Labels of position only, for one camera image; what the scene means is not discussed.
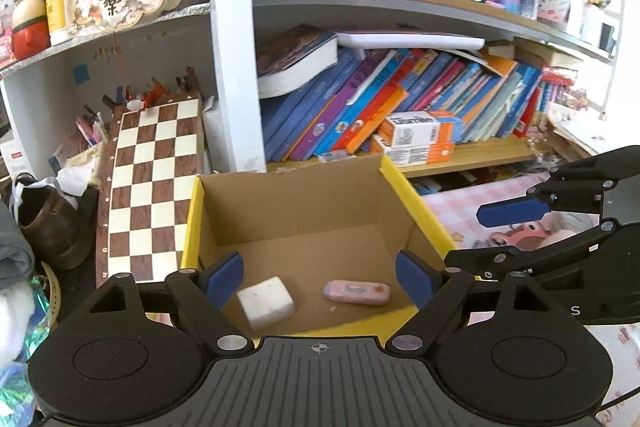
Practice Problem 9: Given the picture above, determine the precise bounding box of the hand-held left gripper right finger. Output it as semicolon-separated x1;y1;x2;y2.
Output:
386;249;555;355

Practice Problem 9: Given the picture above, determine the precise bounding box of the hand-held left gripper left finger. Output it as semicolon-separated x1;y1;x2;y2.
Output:
87;251;256;356

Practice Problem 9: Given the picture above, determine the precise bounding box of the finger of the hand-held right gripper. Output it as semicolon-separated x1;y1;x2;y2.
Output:
443;220;619;281
476;146;640;228

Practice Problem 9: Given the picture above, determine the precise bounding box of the yellow-edged cardboard box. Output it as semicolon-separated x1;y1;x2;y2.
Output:
181;154;457;342

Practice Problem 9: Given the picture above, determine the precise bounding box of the white foam block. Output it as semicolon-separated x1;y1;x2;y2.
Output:
237;276;296;333

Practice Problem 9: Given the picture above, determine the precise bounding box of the pink checked printed blanket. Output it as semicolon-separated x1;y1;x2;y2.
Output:
414;174;640;427

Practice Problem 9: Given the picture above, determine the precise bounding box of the pink oblong eraser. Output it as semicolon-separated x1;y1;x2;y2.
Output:
322;279;391;307

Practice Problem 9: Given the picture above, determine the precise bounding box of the stack of papers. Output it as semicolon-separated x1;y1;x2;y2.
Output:
546;111;613;162

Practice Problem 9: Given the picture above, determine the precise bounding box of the orange and white box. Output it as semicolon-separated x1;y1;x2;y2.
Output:
370;136;457;166
377;111;464;148

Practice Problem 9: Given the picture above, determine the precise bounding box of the brown and cream chessboard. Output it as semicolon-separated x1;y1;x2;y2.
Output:
96;98;206;284

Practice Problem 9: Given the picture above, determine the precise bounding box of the brown leather shoe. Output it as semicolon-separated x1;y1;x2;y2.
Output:
14;176;87;271

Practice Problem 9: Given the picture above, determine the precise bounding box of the row of leaning colourful books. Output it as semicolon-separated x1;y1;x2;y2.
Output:
264;48;547;164

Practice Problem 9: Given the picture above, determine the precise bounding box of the white plastic bag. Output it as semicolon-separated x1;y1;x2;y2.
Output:
9;166;98;208

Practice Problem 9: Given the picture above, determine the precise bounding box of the flat white book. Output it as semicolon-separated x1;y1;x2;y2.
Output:
336;31;487;54

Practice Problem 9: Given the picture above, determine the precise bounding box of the bunch of pens and pencils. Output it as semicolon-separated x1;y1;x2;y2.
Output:
75;66;202;148

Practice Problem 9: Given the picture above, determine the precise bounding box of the grey cloth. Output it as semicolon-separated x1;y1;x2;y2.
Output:
0;201;35;294

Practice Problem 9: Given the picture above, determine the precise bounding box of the iridescent wrapping foil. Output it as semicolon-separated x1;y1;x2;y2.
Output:
0;276;53;427

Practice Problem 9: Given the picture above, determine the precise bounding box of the white bookshelf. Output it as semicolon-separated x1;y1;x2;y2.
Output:
0;0;626;180

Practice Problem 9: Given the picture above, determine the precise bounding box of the thick dark-cover book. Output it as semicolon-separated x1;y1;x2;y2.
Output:
256;26;341;98

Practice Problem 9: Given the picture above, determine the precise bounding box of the red and cream figurine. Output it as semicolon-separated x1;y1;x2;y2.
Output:
12;0;52;61

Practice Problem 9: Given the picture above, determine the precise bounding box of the yellow label white bottle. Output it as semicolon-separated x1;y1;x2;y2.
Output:
43;0;72;46

